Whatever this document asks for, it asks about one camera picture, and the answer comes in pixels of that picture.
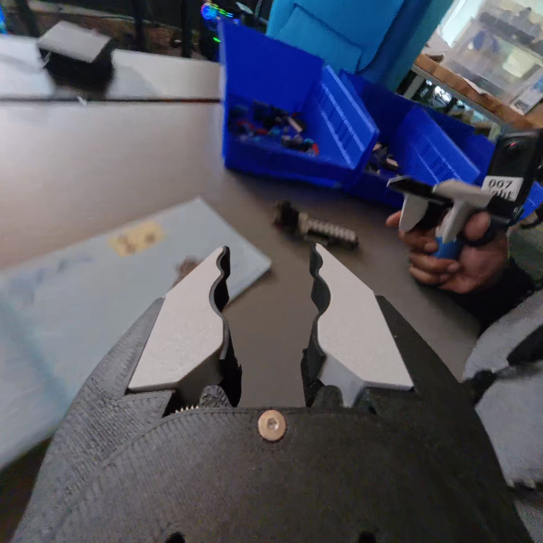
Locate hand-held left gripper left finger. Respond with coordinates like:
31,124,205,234
127,246,242,408

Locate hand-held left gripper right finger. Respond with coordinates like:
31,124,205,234
301,243,414,408

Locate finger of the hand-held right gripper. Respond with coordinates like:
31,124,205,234
387,176,438,233
430,179,498,246

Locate pile of pale grey bricks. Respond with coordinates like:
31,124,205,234
367,142,402,175

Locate blue plastic bin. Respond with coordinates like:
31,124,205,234
339,72,482,208
424,108,543,218
217,19,380,188

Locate grey black toy brick model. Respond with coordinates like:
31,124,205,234
273,200,360,252

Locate light blue instruction booklet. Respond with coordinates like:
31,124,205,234
0,196,272,467

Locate pile of red black bricks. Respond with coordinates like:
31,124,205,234
229,100,320,156

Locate person's right forearm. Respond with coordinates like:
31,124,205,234
458,255,536,336

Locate grey desk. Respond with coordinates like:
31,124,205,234
0,100,480,543

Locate person's right hand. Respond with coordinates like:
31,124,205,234
386,210,510,294

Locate printed leaflet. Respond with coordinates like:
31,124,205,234
511,76,543,114

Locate stack of clear storage boxes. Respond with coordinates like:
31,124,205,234
437,0,543,112

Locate blue felt bag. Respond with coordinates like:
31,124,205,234
266,0,454,87

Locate computer with coloured lights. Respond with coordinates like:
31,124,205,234
200,0,235,43

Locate black cube camera device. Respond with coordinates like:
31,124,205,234
37,20,116,92

